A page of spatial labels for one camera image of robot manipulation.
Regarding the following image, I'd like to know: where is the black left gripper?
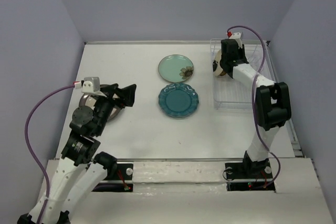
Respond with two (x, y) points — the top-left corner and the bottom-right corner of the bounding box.
(95, 83), (138, 135)

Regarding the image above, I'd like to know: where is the cream plate with black spot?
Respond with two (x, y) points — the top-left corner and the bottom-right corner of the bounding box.
(212, 50), (223, 77)

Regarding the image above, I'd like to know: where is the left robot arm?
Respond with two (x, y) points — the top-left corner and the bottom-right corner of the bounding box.
(17, 77), (137, 223)

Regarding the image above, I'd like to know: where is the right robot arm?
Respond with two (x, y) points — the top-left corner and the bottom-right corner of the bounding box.
(219, 38), (291, 180)

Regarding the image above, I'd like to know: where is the grey brown rimmed plate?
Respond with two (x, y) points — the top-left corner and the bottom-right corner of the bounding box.
(79, 91), (121, 122)

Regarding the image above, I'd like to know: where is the light green flower plate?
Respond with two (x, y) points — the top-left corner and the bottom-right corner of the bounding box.
(158, 55), (194, 83)

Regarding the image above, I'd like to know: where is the teal scalloped plate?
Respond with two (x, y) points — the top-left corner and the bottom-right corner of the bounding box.
(158, 83), (200, 118)

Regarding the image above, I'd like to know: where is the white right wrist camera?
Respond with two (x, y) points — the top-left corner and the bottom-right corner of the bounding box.
(227, 31), (243, 48)

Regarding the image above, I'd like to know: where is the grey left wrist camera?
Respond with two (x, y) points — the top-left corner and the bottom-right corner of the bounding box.
(81, 77), (100, 93)

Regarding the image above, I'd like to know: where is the clear wire dish rack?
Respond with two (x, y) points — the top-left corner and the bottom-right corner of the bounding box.
(210, 38), (276, 111)

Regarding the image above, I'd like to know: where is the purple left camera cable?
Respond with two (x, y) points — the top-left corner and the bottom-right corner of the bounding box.
(24, 81), (82, 224)

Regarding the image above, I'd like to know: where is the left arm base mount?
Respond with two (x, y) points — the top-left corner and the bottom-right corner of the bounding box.
(92, 163), (133, 193)

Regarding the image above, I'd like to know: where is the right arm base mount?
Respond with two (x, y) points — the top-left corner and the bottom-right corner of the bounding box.
(222, 161), (276, 191)

